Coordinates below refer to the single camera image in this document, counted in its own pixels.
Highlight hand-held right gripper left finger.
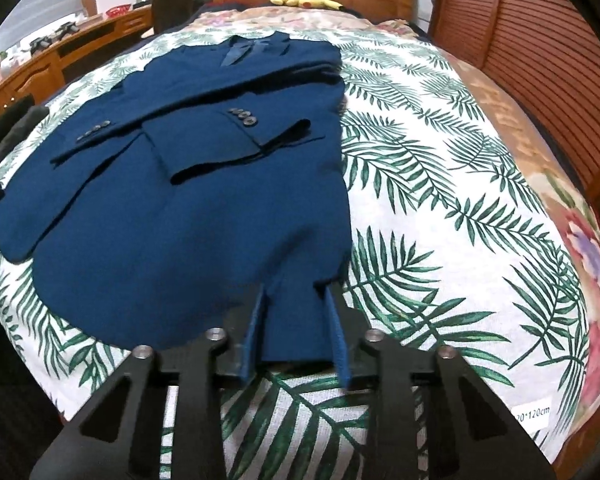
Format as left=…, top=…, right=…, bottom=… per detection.
left=30, top=282, right=271, bottom=480

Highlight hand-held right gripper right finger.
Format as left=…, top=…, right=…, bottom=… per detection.
left=324, top=282, right=556, bottom=480

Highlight navy blue suit jacket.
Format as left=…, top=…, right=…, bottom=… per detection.
left=0, top=30, right=353, bottom=363

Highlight black coat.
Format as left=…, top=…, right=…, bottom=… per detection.
left=0, top=94, right=48, bottom=181

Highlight wooden desk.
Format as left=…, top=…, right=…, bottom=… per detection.
left=0, top=7, right=156, bottom=131

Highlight leaf print bed sheet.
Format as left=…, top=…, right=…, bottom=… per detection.
left=0, top=25, right=591, bottom=480

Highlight black devices on desk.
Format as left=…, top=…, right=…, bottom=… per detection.
left=30, top=22, right=78, bottom=53

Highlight black chair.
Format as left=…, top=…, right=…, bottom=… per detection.
left=141, top=0, right=216, bottom=38

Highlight floral quilt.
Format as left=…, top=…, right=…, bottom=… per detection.
left=195, top=7, right=600, bottom=441

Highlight wooden louvered wardrobe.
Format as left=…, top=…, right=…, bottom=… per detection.
left=427, top=0, right=600, bottom=201

